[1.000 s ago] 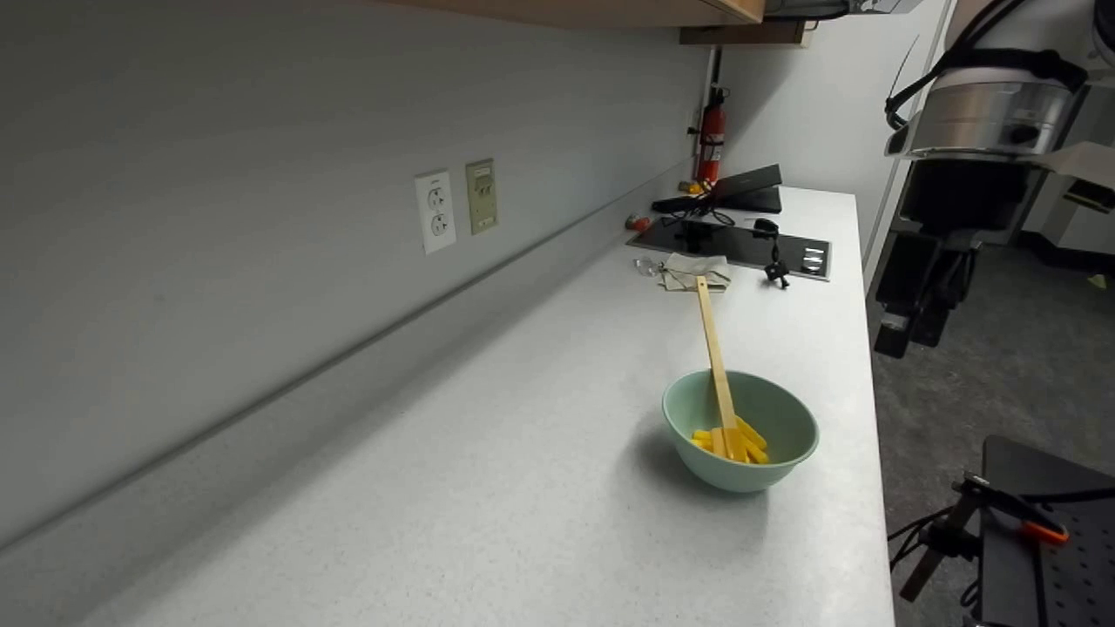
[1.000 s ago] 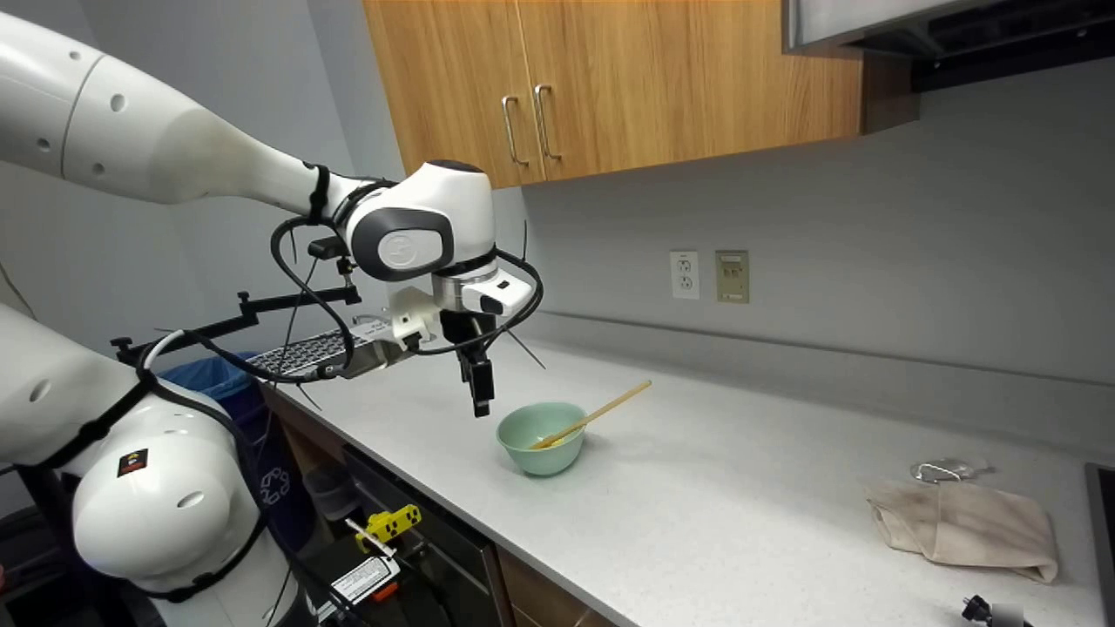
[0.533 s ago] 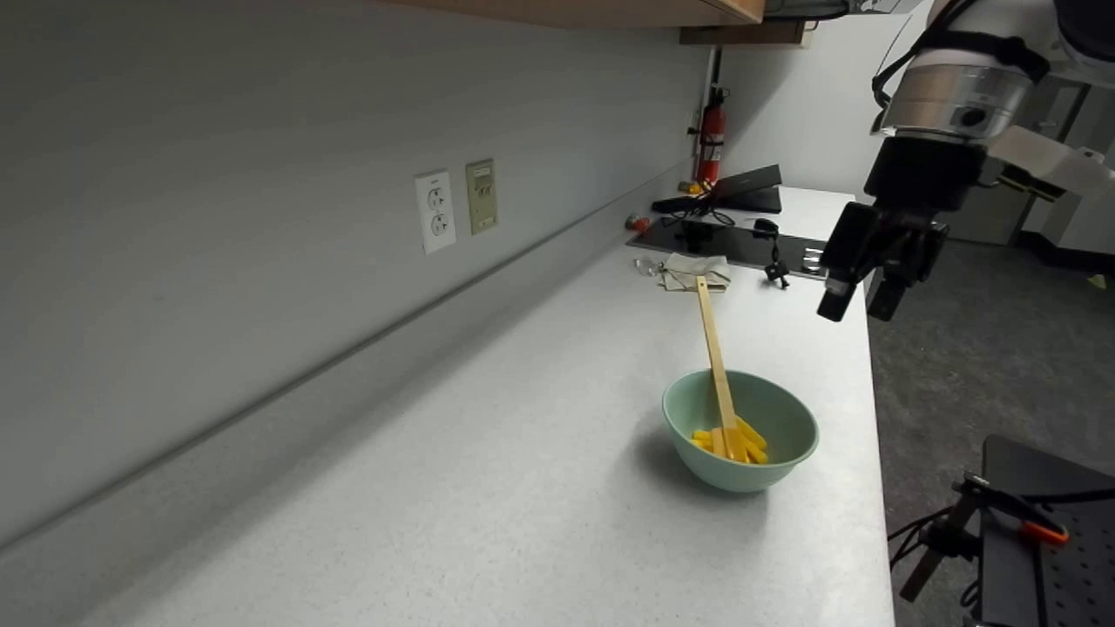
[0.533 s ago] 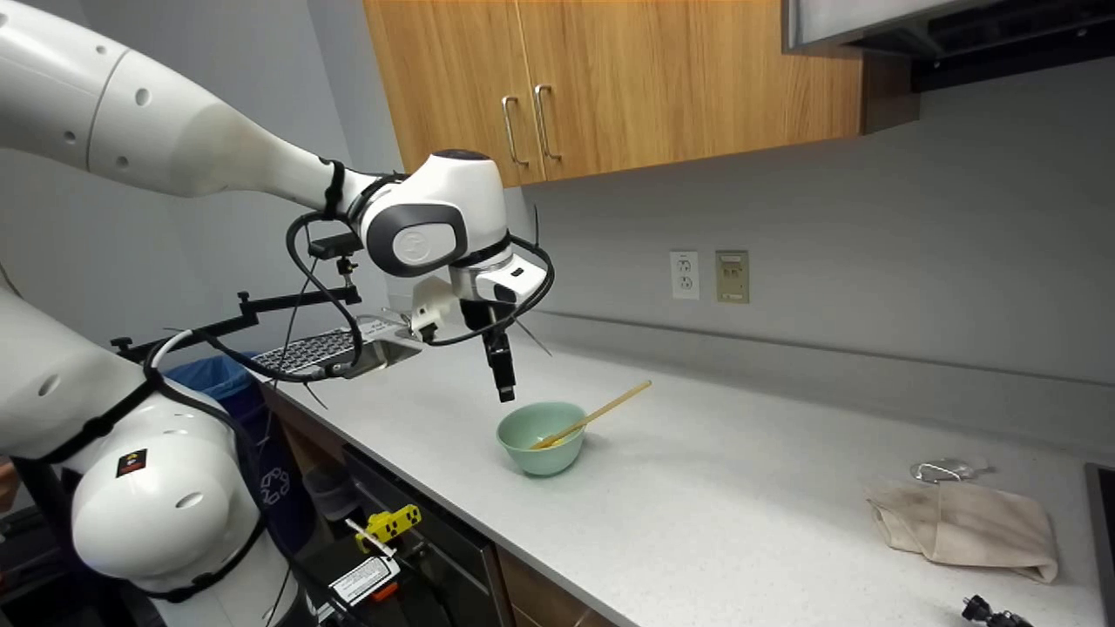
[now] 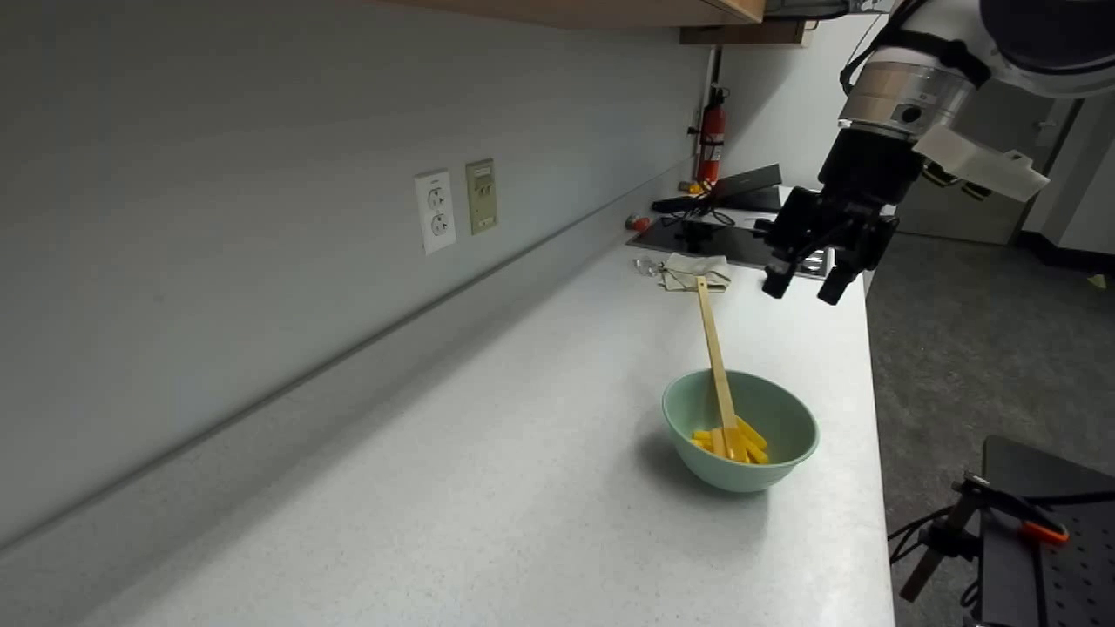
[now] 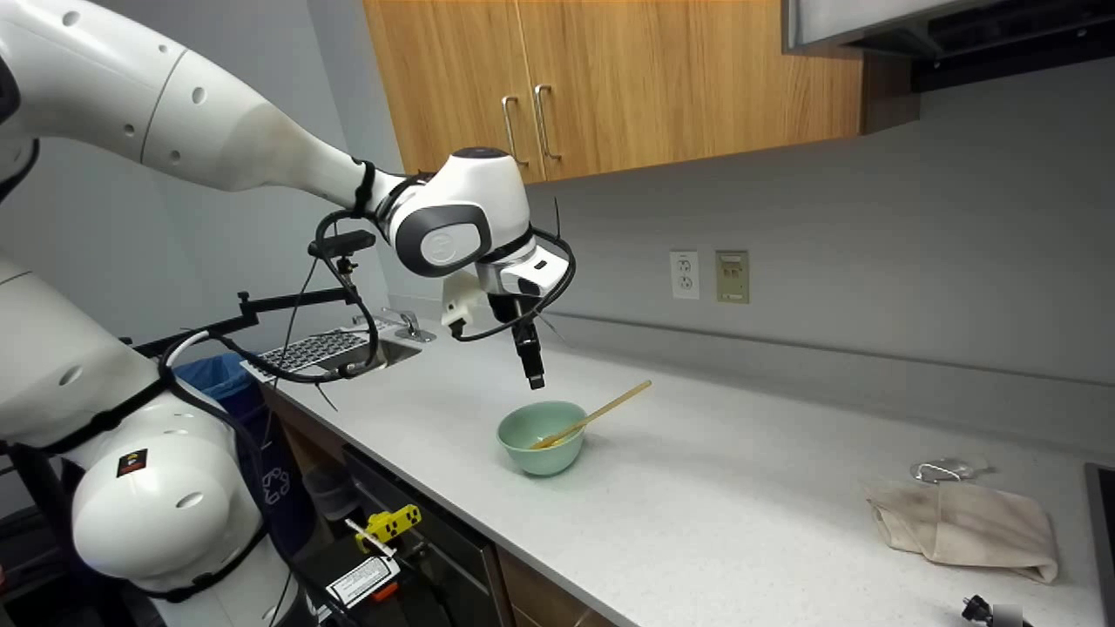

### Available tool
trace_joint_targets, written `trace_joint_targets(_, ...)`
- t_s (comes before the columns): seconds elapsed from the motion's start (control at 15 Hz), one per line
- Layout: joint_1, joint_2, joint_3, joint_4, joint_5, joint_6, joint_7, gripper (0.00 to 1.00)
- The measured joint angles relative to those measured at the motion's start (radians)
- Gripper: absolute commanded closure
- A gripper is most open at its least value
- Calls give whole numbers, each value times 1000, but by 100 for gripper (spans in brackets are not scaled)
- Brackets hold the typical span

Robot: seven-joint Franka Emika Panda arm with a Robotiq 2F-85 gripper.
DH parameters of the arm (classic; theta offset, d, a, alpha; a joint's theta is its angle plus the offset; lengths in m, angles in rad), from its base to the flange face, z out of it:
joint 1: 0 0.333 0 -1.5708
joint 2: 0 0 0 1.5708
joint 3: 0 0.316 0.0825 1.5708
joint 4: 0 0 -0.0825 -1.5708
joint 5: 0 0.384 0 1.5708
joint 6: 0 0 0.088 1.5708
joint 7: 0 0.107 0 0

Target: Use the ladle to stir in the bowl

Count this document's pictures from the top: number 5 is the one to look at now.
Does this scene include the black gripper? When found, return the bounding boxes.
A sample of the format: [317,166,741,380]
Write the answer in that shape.
[761,123,931,310]

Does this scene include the wooden ladle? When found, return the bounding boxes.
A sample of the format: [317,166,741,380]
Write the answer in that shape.
[693,275,761,463]

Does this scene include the light green bowl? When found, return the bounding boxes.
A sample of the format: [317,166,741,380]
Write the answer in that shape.
[657,367,823,499]

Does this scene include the beige folded cloth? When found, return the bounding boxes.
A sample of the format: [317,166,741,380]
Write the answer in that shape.
[657,250,736,292]

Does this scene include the red fire extinguisher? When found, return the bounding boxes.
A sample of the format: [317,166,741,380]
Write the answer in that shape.
[691,44,728,190]

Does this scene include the clear plastic bag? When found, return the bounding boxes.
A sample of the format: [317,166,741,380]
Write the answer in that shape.
[632,253,675,289]

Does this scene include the yellow food pieces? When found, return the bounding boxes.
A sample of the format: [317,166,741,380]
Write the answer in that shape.
[691,416,772,466]

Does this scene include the black perforated breadboard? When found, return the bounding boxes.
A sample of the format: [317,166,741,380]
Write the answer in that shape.
[979,432,1115,627]

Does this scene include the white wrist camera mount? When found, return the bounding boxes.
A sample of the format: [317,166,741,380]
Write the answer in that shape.
[909,118,1052,205]

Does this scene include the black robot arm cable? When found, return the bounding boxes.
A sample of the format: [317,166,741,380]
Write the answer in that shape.
[841,0,1004,89]

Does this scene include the black clamp with cables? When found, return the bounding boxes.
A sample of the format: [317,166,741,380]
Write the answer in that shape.
[885,491,989,607]

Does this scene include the orange handled clamp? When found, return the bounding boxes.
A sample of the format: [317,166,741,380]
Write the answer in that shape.
[952,469,1073,552]

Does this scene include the white wall power outlet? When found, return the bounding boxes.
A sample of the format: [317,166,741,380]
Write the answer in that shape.
[414,166,459,256]

